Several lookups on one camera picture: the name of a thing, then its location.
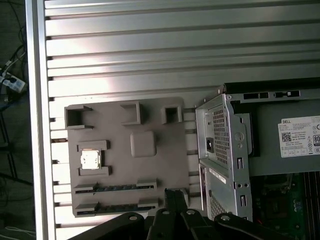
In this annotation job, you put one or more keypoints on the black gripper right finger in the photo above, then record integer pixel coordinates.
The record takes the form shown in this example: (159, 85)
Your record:
(192, 225)

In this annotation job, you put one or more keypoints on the grey plastic parts rack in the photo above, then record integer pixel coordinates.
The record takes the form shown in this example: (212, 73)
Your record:
(120, 160)

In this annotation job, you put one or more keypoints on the green motherboard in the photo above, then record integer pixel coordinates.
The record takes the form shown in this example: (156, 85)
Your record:
(297, 207)

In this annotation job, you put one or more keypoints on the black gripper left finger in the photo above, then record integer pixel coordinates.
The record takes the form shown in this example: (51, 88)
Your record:
(162, 225)

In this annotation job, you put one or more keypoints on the black metal PC case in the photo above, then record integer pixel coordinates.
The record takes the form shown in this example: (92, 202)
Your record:
(241, 175)

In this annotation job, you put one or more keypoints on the white power strip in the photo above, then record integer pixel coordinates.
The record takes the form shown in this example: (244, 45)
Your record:
(13, 83)

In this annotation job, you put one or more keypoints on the CPU socket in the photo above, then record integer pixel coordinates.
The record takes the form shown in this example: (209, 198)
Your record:
(276, 207)

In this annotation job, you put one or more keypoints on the black metal floor frame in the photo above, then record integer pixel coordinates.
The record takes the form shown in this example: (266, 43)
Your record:
(11, 162)

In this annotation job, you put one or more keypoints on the blue RAM stick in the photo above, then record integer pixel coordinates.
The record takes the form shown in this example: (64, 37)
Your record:
(117, 187)

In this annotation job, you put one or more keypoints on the grey power supply unit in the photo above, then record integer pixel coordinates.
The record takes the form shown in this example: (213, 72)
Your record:
(265, 140)

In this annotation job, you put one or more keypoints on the silver green CPU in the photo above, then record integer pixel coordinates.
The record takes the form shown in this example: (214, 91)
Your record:
(90, 160)

